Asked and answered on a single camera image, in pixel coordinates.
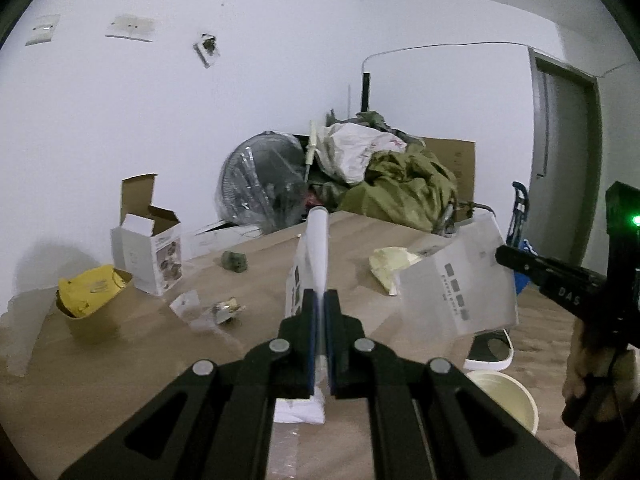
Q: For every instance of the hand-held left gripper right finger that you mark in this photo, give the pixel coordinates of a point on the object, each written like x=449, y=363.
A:
x=335, y=330

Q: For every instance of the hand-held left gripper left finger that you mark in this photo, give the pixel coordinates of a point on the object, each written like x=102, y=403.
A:
x=311, y=325

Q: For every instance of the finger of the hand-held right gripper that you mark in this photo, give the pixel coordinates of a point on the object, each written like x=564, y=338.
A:
x=560, y=280

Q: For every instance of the white plastic mailer bag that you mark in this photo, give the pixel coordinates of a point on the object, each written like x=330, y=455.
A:
x=450, y=295
x=316, y=240

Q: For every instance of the small gold wrapper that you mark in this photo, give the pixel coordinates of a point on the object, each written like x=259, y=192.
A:
x=227, y=307

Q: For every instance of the clear wrapper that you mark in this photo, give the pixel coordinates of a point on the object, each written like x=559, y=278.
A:
x=185, y=305

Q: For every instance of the cream round trash bin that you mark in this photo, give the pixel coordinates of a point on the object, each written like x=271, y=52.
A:
x=505, y=400

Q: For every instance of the person's right hand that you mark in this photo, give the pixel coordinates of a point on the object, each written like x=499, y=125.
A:
x=582, y=360

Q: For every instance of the blue shopping trolley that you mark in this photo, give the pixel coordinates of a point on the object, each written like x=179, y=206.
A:
x=522, y=200

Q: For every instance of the small green figurine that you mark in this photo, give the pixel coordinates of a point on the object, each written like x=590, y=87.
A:
x=235, y=262

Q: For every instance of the metal folding chair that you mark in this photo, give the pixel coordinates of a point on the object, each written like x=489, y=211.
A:
x=475, y=205

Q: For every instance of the grey door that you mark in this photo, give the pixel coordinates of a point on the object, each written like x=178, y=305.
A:
x=565, y=160

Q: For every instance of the white electric heater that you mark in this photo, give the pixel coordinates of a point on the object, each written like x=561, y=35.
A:
x=477, y=364

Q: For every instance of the flat white box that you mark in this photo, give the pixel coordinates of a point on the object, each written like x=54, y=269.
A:
x=210, y=237

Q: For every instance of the brown cardboard sheet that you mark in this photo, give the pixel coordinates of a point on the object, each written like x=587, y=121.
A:
x=457, y=165

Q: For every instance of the plastic-wrapped electric fan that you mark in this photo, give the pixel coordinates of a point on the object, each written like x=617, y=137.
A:
x=260, y=175

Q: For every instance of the olive green cloth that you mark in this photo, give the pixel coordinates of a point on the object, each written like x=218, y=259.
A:
x=405, y=185

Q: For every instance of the cream stick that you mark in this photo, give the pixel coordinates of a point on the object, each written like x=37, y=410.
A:
x=311, y=150

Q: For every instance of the white plastic shopping bag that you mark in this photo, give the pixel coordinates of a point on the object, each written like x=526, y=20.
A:
x=350, y=152

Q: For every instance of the open white carton box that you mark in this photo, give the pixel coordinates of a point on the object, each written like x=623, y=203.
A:
x=135, y=255

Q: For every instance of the camouflage cloth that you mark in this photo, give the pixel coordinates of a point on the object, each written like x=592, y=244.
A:
x=370, y=119

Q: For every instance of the yellow object in brown box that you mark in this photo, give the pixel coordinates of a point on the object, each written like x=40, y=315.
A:
x=95, y=325

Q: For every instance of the yellow packet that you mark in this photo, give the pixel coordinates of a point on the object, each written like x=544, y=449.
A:
x=90, y=290

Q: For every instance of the black pole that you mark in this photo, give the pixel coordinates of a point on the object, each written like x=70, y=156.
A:
x=366, y=92

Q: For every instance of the broken wall socket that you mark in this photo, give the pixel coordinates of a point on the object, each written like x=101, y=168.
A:
x=206, y=50

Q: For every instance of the single white wall socket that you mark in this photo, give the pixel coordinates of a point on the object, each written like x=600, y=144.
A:
x=42, y=30

